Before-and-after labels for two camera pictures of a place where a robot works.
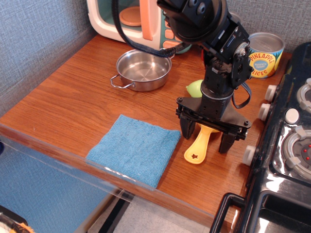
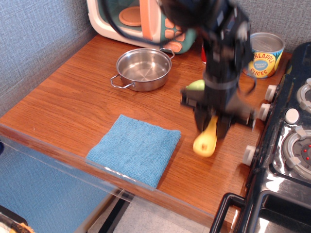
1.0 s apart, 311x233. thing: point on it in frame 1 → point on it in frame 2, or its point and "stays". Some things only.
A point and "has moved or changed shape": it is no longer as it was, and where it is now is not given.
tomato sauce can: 202,55 stays
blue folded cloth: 136,149 stays
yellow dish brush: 197,153 has moved or changed shape
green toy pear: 194,88 stays
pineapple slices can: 266,50 stays
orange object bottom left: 21,227 stays
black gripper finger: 227,141 → 222,125
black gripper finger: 187,126 → 203,117
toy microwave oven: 143,23 stays
